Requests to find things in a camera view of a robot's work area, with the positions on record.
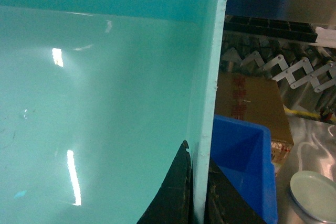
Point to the teal plastic box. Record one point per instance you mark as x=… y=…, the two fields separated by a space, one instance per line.
x=96 y=98

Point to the blue plastic box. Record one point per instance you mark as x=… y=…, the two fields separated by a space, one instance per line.
x=242 y=151

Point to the black compartment tray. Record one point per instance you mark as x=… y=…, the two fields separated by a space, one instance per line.
x=271 y=28

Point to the metal scissor linkage conveyor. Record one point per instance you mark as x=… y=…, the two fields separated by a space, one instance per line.
x=305 y=74

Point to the pale green round plate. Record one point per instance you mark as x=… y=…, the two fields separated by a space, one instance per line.
x=314 y=194

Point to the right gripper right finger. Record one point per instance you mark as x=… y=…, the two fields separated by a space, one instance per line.
x=224 y=204

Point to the brown cardboard box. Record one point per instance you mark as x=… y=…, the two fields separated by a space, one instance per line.
x=256 y=100

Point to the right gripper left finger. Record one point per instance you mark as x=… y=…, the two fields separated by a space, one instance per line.
x=171 y=203

